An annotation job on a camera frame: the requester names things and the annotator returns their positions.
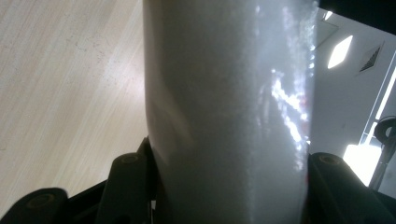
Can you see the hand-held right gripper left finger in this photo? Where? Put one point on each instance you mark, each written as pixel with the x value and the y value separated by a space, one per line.
pixel 127 189

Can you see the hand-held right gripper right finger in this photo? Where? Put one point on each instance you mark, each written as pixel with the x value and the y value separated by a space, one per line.
pixel 333 193

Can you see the red and white spout pouch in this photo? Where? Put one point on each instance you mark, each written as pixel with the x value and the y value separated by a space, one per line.
pixel 218 109

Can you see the long ceiling light strip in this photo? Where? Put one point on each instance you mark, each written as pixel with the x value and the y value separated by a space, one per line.
pixel 386 93

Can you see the ceiling air vent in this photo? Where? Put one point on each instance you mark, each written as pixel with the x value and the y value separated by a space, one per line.
pixel 370 59

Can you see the rectangular ceiling light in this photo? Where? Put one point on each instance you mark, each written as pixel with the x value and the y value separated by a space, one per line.
pixel 340 52

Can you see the small ceiling light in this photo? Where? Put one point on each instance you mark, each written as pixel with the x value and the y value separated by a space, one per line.
pixel 328 15

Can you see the black camera stand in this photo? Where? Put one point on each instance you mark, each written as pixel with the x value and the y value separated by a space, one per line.
pixel 384 149

